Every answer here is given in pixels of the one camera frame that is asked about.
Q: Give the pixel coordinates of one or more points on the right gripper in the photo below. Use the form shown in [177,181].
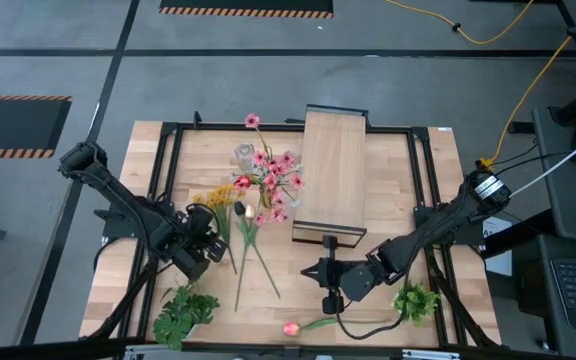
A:
[335,275]

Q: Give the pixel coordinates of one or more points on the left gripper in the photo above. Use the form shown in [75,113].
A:
[190,230]

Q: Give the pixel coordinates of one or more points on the white bud flower stem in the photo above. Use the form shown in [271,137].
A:
[239,208]

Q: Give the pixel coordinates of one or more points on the cream white artificial tulip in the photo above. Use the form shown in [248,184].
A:
[250,211]

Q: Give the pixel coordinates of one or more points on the yellow artificial flower bunch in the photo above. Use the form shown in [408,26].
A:
[220,196]

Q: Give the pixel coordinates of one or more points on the pink artificial tulip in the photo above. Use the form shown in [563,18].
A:
[292,328]

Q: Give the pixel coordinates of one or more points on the red ribbed glass vase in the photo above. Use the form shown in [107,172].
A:
[266,199]

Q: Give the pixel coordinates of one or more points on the pink artificial flower spray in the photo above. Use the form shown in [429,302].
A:
[270,181]

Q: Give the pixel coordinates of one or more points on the clear glass vase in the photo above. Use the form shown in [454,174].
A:
[244,156]

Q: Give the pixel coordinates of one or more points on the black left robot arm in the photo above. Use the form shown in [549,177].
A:
[118,195]

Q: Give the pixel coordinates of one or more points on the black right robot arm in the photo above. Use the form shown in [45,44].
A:
[433,230]

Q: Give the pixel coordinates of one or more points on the dark green potted plant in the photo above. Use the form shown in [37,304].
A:
[183,310]

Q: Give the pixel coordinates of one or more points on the light green potted plant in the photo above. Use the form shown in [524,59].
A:
[414,301]

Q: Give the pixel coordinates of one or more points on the white paper sheet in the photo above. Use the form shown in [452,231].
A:
[498,260]

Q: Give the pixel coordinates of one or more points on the hazard-striped black floor mat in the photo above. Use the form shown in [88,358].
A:
[245,6]
[13,125]

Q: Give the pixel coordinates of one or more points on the black side desk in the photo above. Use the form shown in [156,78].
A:
[568,215]

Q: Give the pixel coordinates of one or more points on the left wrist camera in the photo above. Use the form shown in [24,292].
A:
[192,265]

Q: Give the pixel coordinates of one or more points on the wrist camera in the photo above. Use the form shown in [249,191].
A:
[192,265]
[333,304]

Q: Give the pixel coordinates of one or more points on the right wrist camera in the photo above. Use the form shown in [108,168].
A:
[333,304]

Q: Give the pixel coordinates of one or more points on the wooden shelf black frame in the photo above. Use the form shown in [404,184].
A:
[333,170]

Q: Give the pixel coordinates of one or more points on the black aluminium table frame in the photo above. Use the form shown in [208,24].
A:
[218,127]

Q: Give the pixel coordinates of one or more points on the silver metal bracket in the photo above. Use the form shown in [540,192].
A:
[430,355]

